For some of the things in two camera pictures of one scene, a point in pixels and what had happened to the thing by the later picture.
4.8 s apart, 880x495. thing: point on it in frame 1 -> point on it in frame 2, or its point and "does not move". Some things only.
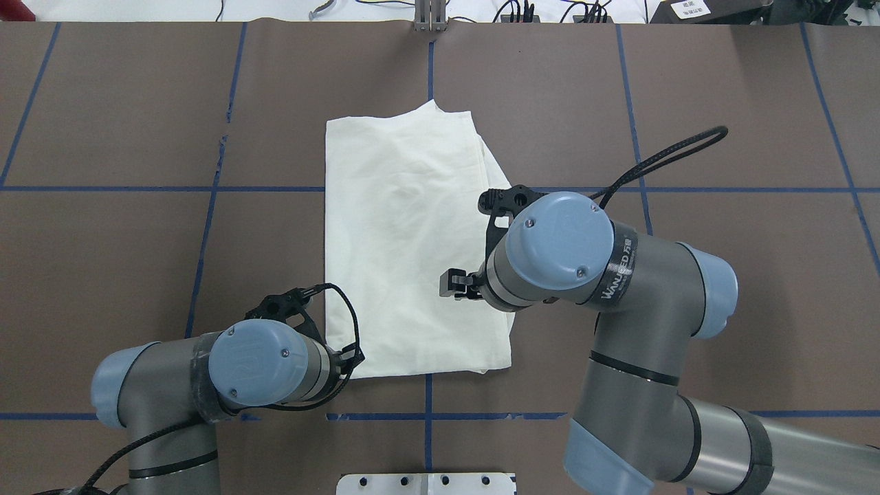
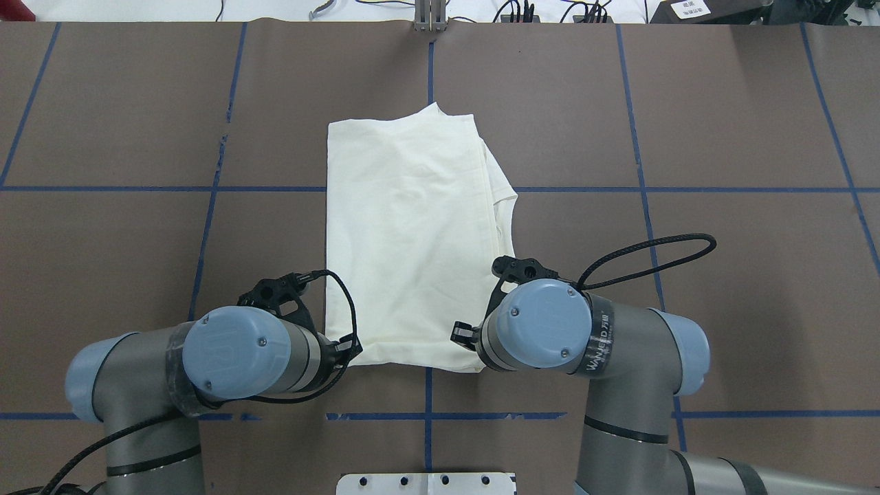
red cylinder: (15, 10) does not move
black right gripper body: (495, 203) -> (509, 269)
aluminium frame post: (430, 16) does not move
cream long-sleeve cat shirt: (402, 203) does not move
